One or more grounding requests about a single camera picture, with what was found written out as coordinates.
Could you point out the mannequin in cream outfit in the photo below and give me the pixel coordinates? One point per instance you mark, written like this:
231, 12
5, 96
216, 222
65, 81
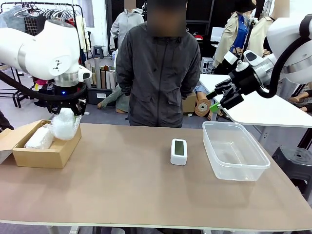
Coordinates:
262, 29

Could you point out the white side table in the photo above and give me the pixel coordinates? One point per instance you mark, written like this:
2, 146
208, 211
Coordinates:
263, 109

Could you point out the clear plastic container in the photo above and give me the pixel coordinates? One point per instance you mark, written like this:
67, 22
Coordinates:
243, 168

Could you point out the grey-blue hanging shirt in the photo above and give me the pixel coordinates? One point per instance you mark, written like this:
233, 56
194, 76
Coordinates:
11, 17

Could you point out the white monitor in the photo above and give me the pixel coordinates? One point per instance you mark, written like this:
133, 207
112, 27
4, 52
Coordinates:
217, 34

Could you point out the mannequin in beige coat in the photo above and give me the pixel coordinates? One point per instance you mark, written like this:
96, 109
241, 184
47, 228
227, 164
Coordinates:
234, 31

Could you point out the mannequin in grey-green clothes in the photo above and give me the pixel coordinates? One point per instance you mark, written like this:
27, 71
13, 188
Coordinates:
117, 97

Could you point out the large brown cardboard box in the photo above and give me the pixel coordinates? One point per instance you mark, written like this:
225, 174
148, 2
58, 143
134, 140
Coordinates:
189, 103

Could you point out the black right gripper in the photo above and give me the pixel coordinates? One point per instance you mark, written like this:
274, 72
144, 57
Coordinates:
246, 80

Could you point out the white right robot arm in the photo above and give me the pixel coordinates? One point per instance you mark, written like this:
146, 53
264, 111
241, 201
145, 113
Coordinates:
287, 31

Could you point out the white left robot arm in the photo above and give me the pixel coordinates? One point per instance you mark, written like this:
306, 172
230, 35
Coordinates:
48, 44

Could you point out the brown cardboard reel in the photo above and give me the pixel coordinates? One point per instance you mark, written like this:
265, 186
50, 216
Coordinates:
202, 108

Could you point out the black metal clothes rack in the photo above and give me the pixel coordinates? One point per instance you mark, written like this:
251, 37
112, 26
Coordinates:
36, 5

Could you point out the grey cardboard tube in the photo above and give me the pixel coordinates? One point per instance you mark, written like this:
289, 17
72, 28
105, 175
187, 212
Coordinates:
97, 73

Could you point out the black metal stand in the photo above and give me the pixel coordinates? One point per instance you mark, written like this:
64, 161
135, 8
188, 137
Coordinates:
306, 139

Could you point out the cream hanging garment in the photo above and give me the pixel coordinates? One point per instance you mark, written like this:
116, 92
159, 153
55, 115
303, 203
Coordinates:
84, 31

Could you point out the white computer case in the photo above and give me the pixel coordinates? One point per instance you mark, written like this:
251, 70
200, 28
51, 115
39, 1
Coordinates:
207, 64

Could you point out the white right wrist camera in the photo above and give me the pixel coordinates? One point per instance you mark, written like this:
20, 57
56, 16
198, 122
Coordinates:
231, 58

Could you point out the person in grey hoodie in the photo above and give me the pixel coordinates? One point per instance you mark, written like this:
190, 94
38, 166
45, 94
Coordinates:
124, 26

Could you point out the tan mannequin in blue shirt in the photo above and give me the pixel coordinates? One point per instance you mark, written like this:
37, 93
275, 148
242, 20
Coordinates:
203, 96

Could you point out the red item on desk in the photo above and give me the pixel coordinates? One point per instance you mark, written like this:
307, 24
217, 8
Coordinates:
199, 37

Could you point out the white background desk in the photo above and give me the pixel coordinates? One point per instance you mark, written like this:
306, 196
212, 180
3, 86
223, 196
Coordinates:
207, 42

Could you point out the black plastic crate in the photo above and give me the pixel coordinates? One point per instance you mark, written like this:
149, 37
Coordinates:
97, 96

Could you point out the bubble-wrapped clock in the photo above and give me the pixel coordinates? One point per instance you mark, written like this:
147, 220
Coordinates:
39, 139
64, 125

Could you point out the person in dark grey jacket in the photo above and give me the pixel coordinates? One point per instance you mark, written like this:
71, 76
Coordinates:
158, 78

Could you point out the white digital clock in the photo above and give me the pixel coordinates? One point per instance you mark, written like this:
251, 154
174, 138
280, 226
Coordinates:
179, 158

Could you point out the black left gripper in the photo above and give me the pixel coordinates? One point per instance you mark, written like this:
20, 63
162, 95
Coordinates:
65, 96

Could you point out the small grey stool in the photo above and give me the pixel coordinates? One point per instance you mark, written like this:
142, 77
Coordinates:
98, 51

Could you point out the grey metal stool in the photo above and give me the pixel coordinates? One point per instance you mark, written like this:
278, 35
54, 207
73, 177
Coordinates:
295, 158

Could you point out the bystander in dark sleeve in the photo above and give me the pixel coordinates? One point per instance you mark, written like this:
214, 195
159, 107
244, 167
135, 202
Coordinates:
6, 123

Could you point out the skin-coloured mannequin parts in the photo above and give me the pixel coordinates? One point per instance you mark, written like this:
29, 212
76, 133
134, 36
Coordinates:
302, 97

